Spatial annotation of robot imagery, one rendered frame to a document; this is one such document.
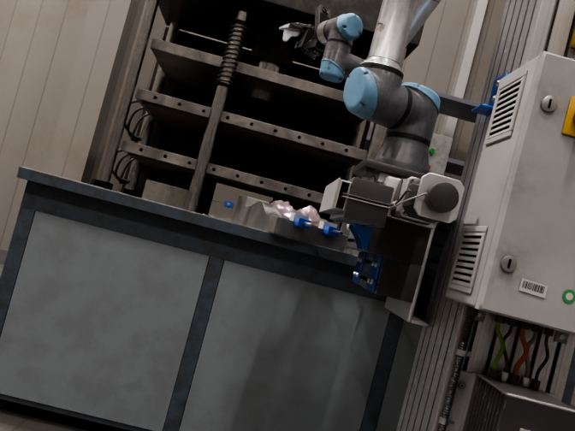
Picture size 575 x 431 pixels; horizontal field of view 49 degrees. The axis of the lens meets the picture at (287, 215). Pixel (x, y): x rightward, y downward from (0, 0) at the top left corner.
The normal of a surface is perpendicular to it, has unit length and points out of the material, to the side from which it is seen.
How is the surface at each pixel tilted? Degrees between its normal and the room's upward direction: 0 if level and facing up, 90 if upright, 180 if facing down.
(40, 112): 90
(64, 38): 90
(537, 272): 88
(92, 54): 90
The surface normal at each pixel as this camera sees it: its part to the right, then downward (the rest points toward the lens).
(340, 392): 0.07, -0.02
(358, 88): -0.88, -0.11
